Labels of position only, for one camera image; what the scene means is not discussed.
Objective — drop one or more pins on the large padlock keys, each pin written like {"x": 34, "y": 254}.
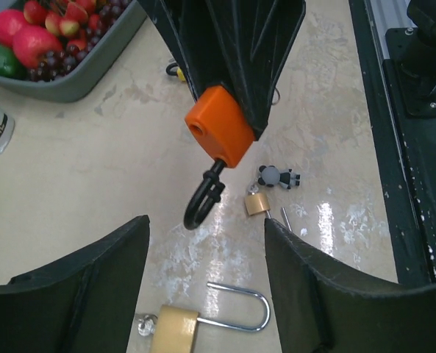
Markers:
{"x": 146, "y": 323}

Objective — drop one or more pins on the yellow padlock keys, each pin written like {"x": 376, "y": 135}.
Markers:
{"x": 276, "y": 97}

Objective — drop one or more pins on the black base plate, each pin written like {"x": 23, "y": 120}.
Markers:
{"x": 401, "y": 97}

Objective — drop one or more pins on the panda keychain figure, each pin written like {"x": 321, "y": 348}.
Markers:
{"x": 270, "y": 176}

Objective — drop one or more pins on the dark grape bunch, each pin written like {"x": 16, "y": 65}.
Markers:
{"x": 57, "y": 64}

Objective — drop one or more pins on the red apple upper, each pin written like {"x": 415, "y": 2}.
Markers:
{"x": 11, "y": 21}

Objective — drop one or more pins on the red apple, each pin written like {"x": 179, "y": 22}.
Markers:
{"x": 11, "y": 21}
{"x": 31, "y": 43}

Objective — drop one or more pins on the strawberry pile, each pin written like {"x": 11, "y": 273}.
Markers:
{"x": 62, "y": 18}

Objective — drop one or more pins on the yellow padlock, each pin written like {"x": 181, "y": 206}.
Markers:
{"x": 174, "y": 70}

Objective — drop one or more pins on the orange padlock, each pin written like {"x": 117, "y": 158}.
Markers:
{"x": 218, "y": 124}

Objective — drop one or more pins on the grey fruit tray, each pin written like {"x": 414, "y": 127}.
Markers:
{"x": 84, "y": 78}

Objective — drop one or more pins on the green lime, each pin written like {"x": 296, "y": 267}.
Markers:
{"x": 10, "y": 67}

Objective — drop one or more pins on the red apple lower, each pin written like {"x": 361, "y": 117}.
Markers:
{"x": 31, "y": 43}

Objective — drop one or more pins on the small brass padlock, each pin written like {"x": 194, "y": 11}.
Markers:
{"x": 257, "y": 203}

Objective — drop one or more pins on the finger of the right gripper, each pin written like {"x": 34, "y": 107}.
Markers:
{"x": 255, "y": 38}
{"x": 194, "y": 33}

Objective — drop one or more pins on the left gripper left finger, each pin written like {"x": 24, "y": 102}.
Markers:
{"x": 82, "y": 302}

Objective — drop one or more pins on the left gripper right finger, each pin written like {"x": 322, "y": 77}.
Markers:
{"x": 324, "y": 305}

